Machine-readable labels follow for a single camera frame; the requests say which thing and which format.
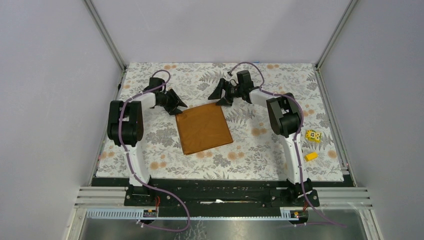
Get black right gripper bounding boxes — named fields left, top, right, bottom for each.
left=207, top=78, right=243, bottom=107

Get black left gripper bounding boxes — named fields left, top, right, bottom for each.
left=157, top=88, right=186, bottom=115

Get orange cloth napkin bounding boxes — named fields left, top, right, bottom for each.
left=175, top=102, right=234, bottom=155

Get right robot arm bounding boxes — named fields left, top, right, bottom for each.
left=208, top=70, right=308, bottom=185

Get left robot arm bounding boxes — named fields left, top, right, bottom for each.
left=106, top=77, right=187, bottom=206

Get floral tablecloth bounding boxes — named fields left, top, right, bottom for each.
left=96, top=62, right=345, bottom=182

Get small yellow toy block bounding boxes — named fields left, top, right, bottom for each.
left=305, top=129, right=323, bottom=143

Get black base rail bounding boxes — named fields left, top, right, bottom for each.
left=124, top=178, right=320, bottom=218

